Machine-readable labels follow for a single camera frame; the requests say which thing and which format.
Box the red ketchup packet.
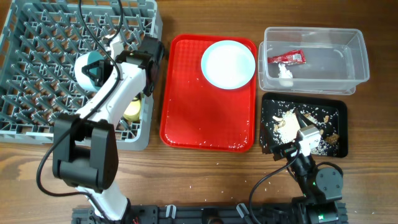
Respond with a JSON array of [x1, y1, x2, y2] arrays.
[[267, 49, 306, 65]]

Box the yellow plastic cup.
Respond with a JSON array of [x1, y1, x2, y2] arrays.
[[123, 98, 141, 122]]

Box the light blue plate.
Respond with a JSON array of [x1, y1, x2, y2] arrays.
[[200, 40, 256, 90]]

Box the red plastic tray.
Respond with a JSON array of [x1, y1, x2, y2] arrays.
[[159, 34, 256, 152]]

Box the light blue bowl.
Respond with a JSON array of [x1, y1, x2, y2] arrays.
[[75, 51, 104, 92]]

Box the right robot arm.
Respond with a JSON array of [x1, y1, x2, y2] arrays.
[[252, 111, 348, 223]]

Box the clear plastic bin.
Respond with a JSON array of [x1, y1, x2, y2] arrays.
[[257, 27, 370, 95]]

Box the rice and food scraps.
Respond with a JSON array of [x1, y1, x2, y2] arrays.
[[261, 100, 340, 157]]

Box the crumpled white napkin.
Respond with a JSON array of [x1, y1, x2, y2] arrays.
[[278, 63, 293, 78]]

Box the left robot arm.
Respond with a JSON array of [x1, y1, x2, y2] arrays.
[[52, 36, 164, 223]]

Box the black waste tray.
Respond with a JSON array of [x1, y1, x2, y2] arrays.
[[259, 93, 348, 158]]

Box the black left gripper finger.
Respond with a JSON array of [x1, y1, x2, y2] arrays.
[[81, 60, 104, 72], [81, 73, 101, 87]]

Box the grey dishwasher rack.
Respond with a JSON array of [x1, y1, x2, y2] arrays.
[[1, 1, 163, 144]]

